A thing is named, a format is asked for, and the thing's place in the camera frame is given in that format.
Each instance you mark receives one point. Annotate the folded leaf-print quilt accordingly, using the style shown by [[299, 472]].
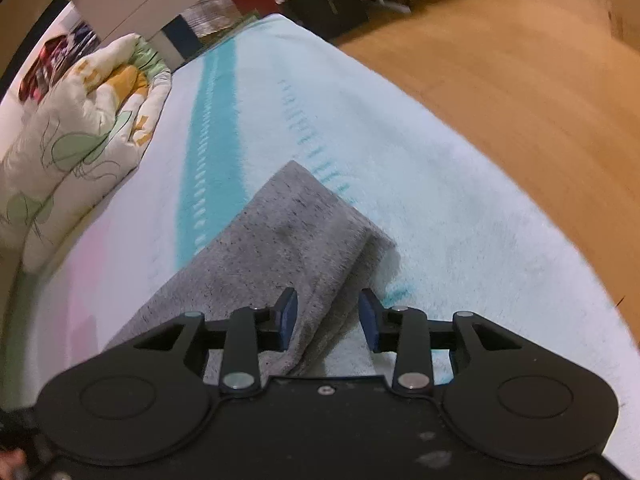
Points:
[[65, 125]]

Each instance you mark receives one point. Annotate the turquoise striped bed blanket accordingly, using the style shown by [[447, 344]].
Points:
[[400, 185]]

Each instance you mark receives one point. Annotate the pile of colourful clothes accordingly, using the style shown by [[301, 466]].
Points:
[[50, 55]]

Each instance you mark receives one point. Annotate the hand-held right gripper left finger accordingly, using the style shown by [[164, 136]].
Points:
[[286, 320]]

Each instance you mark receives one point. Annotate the grey pants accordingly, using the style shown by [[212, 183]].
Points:
[[280, 230]]

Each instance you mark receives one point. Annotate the person's left hand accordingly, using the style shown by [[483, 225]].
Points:
[[11, 459]]

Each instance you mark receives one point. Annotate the cardboard box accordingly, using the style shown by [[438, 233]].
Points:
[[625, 0]]

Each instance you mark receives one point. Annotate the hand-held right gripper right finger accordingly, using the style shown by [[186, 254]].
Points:
[[370, 320]]

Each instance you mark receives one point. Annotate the dark blue panel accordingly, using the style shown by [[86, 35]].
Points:
[[182, 37]]

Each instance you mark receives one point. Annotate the dark cabinet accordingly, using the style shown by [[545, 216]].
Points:
[[325, 7]]

